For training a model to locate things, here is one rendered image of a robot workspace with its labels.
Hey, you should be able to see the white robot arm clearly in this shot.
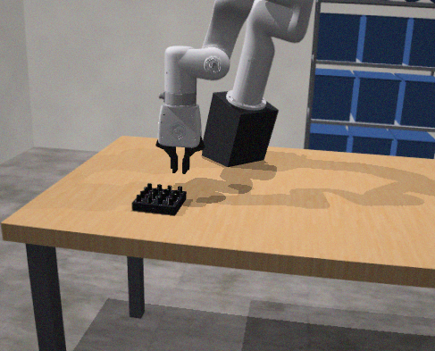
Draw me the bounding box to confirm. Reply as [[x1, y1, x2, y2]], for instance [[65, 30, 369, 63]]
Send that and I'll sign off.
[[159, 0, 314, 111]]

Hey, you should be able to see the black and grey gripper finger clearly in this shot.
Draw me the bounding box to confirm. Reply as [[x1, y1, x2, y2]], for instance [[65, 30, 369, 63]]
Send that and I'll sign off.
[[182, 136, 205, 174], [155, 139, 178, 173]]

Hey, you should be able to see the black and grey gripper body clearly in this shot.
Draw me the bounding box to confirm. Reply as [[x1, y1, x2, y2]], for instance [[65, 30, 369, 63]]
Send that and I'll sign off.
[[158, 104, 202, 147]]

